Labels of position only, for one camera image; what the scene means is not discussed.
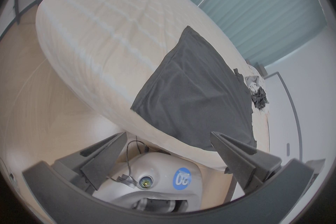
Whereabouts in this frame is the bed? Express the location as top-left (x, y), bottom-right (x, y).
top-left (35, 0), bottom-right (302, 171)

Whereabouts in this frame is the pile of clothes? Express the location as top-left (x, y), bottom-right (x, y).
top-left (244, 75), bottom-right (271, 111)

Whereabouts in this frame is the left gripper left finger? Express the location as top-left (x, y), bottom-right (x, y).
top-left (54, 132), bottom-right (128, 195)

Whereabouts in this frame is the black cable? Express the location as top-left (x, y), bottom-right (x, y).
top-left (125, 140), bottom-right (151, 180)

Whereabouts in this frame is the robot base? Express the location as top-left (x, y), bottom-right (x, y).
top-left (93, 152), bottom-right (203, 212)

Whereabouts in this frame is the black T-shirt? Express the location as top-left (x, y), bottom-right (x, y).
top-left (130, 26), bottom-right (258, 156)

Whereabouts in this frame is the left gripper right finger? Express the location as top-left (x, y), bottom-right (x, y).
top-left (210, 131), bottom-right (283, 190)

